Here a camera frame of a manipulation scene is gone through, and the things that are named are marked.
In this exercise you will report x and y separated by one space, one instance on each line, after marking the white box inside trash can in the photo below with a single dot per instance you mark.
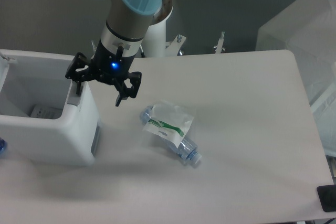
45 112

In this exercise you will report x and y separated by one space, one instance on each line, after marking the white trash can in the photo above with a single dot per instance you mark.
29 78

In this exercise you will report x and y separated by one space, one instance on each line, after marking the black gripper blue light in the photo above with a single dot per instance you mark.
111 66

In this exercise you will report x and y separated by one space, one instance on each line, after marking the grey trash can push button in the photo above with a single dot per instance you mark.
74 100

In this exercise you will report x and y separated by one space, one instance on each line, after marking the black device at table corner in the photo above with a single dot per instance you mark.
326 195

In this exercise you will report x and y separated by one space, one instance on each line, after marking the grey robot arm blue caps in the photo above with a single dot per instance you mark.
121 38

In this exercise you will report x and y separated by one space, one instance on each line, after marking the clear plastic water bottle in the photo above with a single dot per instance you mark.
186 151

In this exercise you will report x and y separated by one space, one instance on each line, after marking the white covered box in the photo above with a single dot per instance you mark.
307 29

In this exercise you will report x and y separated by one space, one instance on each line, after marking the grey levelling foot bolt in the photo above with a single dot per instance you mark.
219 48

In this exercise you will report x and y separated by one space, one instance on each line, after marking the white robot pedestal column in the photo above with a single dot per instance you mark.
158 24

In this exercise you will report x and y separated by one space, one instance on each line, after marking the white green plastic pouch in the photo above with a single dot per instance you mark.
168 121

